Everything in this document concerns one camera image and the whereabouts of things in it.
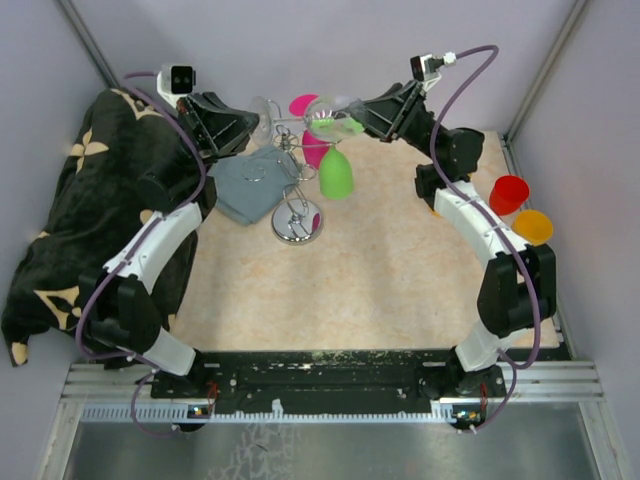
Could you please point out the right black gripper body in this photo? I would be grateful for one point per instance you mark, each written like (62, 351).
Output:
(416, 130)

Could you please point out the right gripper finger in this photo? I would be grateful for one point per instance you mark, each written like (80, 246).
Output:
(374, 120)
(397, 94)

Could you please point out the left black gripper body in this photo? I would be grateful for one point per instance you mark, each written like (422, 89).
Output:
(185, 118)

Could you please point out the pink plastic wine glass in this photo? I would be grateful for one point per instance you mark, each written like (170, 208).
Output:
(313, 149)

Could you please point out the green plastic wine glass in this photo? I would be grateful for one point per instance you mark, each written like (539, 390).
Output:
(335, 172)

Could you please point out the red plastic wine glass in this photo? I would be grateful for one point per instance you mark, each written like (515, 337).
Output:
(508, 194)

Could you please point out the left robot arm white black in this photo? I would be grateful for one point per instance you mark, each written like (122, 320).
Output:
(120, 318)

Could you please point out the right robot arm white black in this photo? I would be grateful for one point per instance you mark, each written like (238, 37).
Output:
(518, 290)

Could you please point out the chrome wine glass rack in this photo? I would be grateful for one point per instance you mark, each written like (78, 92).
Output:
(296, 220)

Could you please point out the orange wine glass front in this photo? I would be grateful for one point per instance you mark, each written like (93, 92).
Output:
(534, 226)

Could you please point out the grey folded cloth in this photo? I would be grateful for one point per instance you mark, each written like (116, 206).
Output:
(250, 186)

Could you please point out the black floral blanket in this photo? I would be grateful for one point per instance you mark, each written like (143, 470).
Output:
(95, 213)

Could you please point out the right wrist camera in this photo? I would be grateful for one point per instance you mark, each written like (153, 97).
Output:
(425, 69)

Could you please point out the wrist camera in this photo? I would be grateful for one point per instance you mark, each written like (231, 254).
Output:
(175, 81)
(425, 69)

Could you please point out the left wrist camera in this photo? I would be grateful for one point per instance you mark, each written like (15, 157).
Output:
(175, 81)

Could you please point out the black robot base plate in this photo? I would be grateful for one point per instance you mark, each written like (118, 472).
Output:
(330, 381)

